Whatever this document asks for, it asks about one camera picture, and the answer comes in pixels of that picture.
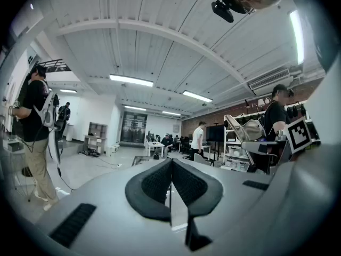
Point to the white pedestal cabinet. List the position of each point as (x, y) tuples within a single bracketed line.
[(69, 132)]

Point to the black head camera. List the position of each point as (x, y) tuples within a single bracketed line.
[(222, 11)]

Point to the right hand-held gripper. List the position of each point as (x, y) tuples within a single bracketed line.
[(298, 135)]

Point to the black flat screen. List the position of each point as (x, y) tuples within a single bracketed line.
[(215, 133)]

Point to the white low cabinet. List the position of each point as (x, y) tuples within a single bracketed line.
[(113, 150)]

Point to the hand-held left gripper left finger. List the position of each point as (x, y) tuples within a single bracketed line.
[(134, 193)]

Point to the small black box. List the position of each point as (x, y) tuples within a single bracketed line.
[(157, 156)]

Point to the white ceiling air conditioner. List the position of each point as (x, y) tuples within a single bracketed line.
[(269, 80)]

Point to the black computer monitor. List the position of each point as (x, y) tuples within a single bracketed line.
[(150, 137)]

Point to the grey chair black legs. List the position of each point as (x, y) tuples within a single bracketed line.
[(202, 159)]

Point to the white shelf rack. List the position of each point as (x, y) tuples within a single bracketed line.
[(234, 153)]

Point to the white table lamp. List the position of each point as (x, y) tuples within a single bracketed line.
[(262, 102)]

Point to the black office chair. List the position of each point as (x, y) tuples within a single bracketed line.
[(185, 145)]

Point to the black staircase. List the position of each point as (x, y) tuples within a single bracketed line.
[(57, 63)]

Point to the wooden cubby shelf unit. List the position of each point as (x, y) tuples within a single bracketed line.
[(96, 137)]

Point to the white desk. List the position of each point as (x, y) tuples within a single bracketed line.
[(155, 143)]

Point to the row of black round devices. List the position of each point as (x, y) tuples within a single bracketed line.
[(294, 111)]

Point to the ceiling light bar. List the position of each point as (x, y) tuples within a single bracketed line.
[(68, 91), (135, 108), (131, 80), (171, 113), (297, 36), (197, 96)]

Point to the grey domed backpack device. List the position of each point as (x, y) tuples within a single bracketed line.
[(48, 116)]

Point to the dark glass double door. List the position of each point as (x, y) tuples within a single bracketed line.
[(133, 128)]

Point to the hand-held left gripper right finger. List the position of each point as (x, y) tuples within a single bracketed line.
[(210, 193)]

